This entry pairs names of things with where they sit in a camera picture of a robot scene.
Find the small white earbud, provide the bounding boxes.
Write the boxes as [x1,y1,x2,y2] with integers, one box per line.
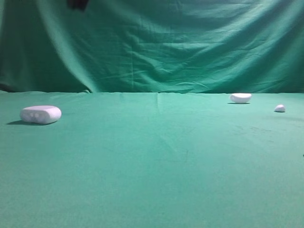
[274,104,286,113]

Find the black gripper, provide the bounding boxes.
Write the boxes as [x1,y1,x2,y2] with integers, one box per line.
[66,0,89,11]

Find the white earphone case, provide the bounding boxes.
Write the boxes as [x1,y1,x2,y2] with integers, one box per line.
[19,105,62,124]

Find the green table cloth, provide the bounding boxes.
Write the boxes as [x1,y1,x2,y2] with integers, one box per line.
[0,92,304,228]

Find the green backdrop curtain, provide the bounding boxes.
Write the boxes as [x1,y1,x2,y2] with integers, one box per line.
[0,0,304,94]

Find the white oval case lid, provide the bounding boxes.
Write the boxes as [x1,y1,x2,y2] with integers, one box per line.
[229,93,252,104]

